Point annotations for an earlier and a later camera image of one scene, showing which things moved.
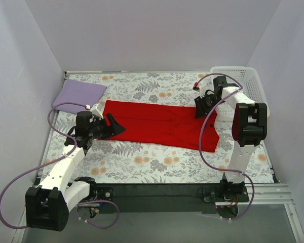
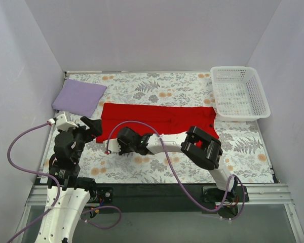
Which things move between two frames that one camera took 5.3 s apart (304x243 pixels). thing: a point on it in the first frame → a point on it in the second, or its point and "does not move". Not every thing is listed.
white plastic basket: (244, 77) does not move
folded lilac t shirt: (75, 91) does not move
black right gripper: (204, 103) → (122, 146)
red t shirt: (167, 125) does not move
